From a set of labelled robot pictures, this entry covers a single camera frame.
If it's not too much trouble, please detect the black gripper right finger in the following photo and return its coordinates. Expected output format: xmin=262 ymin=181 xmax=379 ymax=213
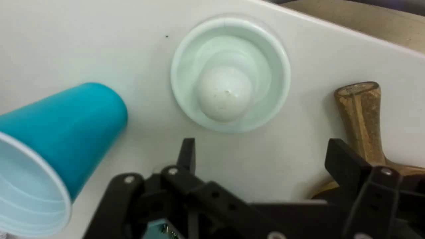
xmin=325 ymin=138 xmax=425 ymax=239

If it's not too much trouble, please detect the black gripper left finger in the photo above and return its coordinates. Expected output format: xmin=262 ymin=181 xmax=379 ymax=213
xmin=84 ymin=137 xmax=269 ymax=239

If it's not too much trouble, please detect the white ball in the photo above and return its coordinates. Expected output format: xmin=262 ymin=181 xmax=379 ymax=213
xmin=194 ymin=65 xmax=256 ymax=124

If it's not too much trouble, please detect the black round brush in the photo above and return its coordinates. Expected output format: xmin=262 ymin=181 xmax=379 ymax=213
xmin=310 ymin=80 xmax=425 ymax=201

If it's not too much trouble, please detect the blue plastic cup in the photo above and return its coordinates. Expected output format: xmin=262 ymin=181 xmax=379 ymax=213
xmin=0 ymin=81 xmax=131 ymax=239

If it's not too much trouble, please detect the teal bowl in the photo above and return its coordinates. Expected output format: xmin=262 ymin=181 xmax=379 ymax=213
xmin=171 ymin=16 xmax=293 ymax=134

